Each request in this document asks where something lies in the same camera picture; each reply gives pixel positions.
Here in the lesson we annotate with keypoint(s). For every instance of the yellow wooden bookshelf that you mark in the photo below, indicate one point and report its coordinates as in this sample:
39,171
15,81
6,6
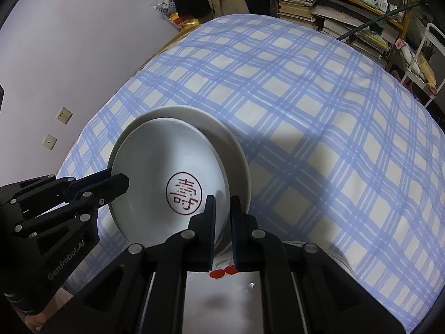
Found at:
351,0

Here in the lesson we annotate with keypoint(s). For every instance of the stack of worn books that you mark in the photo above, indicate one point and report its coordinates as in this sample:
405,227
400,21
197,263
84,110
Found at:
295,5

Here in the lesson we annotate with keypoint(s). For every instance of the yellow snack packets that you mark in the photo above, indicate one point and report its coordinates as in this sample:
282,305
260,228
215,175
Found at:
184,21

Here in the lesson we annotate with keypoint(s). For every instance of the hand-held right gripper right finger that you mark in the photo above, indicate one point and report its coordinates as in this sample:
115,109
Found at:
240,243

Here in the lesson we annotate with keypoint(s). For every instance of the white cherry print plate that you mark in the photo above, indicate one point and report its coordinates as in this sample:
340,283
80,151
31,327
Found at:
226,306

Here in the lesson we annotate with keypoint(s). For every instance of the red patterned bowl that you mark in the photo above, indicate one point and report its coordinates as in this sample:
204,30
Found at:
156,156

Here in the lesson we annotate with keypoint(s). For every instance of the white metal cart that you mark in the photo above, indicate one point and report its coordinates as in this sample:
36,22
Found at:
422,66

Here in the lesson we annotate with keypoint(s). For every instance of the person's left forearm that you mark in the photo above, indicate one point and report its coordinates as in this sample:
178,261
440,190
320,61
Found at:
34,323

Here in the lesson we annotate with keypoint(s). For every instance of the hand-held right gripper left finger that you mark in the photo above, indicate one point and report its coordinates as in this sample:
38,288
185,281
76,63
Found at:
203,243

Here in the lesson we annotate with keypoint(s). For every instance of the black white patterned bag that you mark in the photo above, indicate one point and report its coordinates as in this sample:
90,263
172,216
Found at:
166,6

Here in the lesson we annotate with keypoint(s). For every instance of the large plain white bowl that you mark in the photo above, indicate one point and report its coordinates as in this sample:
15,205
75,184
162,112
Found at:
227,142

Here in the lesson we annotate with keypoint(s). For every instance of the beige wall socket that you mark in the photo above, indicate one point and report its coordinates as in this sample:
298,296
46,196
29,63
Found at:
64,114
48,141

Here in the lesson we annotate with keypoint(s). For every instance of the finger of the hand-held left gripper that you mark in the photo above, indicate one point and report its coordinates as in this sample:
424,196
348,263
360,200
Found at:
111,186
94,178

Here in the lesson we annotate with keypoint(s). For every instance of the green pole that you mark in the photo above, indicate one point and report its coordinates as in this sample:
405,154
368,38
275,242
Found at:
375,21

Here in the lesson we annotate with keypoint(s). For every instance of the pile of books and magazines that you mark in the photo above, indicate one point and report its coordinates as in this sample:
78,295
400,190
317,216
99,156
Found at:
351,38

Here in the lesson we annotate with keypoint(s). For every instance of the blue plaid tablecloth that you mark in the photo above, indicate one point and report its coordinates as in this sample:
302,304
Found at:
295,94

